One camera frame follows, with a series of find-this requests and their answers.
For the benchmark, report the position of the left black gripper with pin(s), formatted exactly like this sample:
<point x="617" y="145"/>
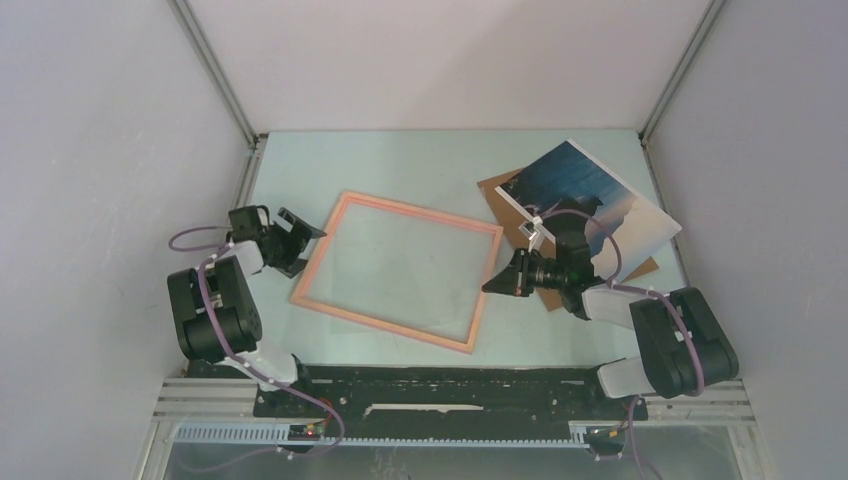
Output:
<point x="297" y="242"/>

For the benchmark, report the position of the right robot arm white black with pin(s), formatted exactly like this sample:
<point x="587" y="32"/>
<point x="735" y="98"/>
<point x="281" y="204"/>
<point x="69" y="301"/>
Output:
<point x="682" y="346"/>

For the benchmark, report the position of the left aluminium corner post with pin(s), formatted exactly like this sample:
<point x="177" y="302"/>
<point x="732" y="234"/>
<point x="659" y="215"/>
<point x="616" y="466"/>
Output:
<point x="189" y="22"/>

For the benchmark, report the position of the clear glass pane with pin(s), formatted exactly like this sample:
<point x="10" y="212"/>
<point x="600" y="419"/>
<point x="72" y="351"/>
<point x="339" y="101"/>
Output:
<point x="405" y="270"/>

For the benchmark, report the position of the orange wooden picture frame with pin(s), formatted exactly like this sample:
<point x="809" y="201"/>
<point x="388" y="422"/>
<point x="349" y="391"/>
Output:
<point x="300" y="297"/>

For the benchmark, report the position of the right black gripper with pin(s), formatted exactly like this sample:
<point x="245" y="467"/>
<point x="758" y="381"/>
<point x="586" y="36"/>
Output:
<point x="513" y="280"/>

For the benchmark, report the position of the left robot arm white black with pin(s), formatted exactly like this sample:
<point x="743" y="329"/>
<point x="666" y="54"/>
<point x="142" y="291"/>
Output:
<point x="216" y="318"/>

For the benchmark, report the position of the brown backing board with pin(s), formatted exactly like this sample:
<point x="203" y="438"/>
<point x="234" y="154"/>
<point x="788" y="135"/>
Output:
<point x="511" y="212"/>

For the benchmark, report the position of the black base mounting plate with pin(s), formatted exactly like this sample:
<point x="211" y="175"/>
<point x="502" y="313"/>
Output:
<point x="461" y="404"/>

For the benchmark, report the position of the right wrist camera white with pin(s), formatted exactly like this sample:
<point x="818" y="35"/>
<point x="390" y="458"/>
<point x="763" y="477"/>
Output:
<point x="532" y="230"/>

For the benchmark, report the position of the landscape photo print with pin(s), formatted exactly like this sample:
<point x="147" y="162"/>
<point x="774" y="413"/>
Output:
<point x="625" y="230"/>

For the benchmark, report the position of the aluminium corner post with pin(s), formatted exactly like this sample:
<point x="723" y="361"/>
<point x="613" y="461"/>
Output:
<point x="189" y="22"/>
<point x="693" y="47"/>

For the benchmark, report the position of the right aluminium corner post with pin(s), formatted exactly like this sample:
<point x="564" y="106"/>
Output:
<point x="693" y="47"/>

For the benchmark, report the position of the grey cable duct strip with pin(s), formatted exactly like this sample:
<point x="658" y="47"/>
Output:
<point x="280" y="435"/>

